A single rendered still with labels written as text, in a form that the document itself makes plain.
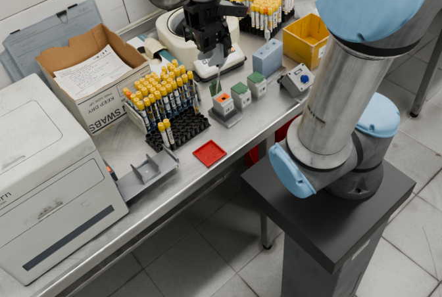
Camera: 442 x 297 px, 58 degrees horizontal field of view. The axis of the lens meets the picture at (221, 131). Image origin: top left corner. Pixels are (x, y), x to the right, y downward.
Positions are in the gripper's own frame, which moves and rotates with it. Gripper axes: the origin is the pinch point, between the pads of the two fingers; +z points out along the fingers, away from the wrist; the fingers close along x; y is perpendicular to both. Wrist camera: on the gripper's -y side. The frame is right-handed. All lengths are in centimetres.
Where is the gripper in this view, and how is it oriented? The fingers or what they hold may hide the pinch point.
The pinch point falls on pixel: (220, 62)
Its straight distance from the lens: 104.4
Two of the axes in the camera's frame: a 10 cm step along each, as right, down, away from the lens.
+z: 0.9, 6.5, 7.5
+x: 6.7, 5.2, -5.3
